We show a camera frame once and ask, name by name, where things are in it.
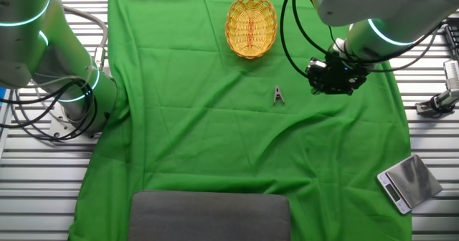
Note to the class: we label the yellow wicker basket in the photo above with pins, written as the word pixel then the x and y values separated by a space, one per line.
pixel 251 29

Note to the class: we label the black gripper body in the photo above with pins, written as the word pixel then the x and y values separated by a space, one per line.
pixel 339 74

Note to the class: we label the white grey camera device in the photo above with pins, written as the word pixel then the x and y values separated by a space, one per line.
pixel 452 72

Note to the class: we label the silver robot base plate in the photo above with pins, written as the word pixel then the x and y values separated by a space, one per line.
pixel 61 122

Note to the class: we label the black keyboard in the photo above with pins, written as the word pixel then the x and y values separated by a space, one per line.
pixel 453 42

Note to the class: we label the silver digital kitchen scale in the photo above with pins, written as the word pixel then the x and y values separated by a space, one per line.
pixel 412 180

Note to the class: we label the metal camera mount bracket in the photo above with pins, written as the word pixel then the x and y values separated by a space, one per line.
pixel 444 99

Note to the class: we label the grey foam pad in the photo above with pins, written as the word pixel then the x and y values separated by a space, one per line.
pixel 208 216

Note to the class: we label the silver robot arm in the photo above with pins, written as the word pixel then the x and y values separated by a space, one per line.
pixel 21 36

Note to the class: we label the small silver metal clamp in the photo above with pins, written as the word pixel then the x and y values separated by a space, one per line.
pixel 277 93

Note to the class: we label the green cloth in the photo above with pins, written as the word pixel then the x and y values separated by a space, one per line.
pixel 215 144

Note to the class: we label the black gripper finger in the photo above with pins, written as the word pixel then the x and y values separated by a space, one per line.
pixel 339 89
pixel 317 87

